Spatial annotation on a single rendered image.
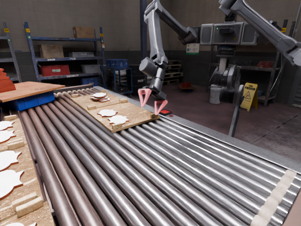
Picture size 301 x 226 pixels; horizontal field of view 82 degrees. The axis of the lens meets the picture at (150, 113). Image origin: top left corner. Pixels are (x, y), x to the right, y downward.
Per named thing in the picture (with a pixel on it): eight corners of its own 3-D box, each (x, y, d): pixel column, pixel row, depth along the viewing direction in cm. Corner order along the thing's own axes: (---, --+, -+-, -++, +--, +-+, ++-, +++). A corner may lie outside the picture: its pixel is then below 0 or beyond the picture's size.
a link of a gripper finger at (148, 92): (133, 105, 74) (138, 85, 77) (144, 111, 79) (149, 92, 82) (144, 104, 70) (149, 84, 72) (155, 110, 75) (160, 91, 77)
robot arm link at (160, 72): (168, 71, 82) (160, 73, 86) (158, 63, 78) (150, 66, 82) (165, 84, 80) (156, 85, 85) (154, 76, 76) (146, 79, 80)
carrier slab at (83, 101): (106, 93, 176) (106, 92, 175) (127, 102, 146) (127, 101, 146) (70, 99, 155) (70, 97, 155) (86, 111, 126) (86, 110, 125)
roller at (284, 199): (80, 93, 196) (79, 89, 194) (291, 206, 56) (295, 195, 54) (76, 93, 193) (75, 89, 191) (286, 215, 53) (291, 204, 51)
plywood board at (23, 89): (29, 83, 175) (29, 81, 174) (65, 87, 156) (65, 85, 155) (-37, 94, 132) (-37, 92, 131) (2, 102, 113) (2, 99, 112)
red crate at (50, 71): (66, 73, 517) (65, 63, 507) (70, 75, 483) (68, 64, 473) (41, 75, 481) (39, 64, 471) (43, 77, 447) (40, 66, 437)
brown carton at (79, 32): (91, 39, 524) (89, 28, 513) (95, 39, 495) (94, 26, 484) (73, 39, 497) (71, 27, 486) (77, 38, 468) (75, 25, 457)
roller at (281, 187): (85, 92, 199) (84, 88, 197) (295, 198, 59) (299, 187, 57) (80, 93, 196) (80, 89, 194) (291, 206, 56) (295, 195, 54)
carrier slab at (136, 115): (128, 103, 145) (128, 101, 144) (160, 118, 114) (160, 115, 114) (86, 112, 125) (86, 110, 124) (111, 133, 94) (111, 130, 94)
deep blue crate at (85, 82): (96, 86, 579) (95, 75, 566) (100, 88, 547) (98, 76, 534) (81, 88, 554) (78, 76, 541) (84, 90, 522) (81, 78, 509)
